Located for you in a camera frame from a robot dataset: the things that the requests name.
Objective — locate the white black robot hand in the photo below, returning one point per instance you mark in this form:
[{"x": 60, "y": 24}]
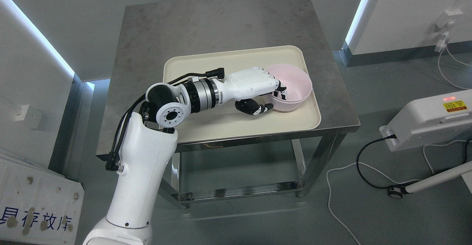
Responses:
[{"x": 244, "y": 85}]

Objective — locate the pink bowl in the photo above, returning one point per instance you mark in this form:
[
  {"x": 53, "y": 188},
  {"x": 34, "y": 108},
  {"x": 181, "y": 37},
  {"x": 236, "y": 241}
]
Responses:
[
  {"x": 296, "y": 80},
  {"x": 287, "y": 105}
]

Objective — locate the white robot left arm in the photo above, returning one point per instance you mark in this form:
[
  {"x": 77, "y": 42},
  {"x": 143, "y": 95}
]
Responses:
[{"x": 144, "y": 143}]

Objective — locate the cream plastic tray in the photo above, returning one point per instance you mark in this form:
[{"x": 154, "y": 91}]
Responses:
[{"x": 225, "y": 121}]

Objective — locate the stainless steel table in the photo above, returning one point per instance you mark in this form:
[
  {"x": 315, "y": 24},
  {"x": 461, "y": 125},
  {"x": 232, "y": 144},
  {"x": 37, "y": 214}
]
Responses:
[{"x": 153, "y": 33}]

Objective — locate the white machine with warning label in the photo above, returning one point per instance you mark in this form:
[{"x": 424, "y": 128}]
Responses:
[{"x": 429, "y": 120}]

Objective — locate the white stand leg with caster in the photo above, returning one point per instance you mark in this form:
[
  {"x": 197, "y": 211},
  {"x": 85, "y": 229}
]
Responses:
[{"x": 463, "y": 171}]

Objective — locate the white signboard with blue text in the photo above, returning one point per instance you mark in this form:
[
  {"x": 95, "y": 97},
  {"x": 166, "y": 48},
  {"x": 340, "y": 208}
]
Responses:
[{"x": 37, "y": 206}]

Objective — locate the white wall socket with plug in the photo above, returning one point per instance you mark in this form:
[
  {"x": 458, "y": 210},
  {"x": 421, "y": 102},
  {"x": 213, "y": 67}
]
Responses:
[{"x": 446, "y": 21}]

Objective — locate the white wall socket left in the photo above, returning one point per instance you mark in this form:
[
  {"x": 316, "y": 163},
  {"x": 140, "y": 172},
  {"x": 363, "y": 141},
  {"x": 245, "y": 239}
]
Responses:
[{"x": 23, "y": 113}]

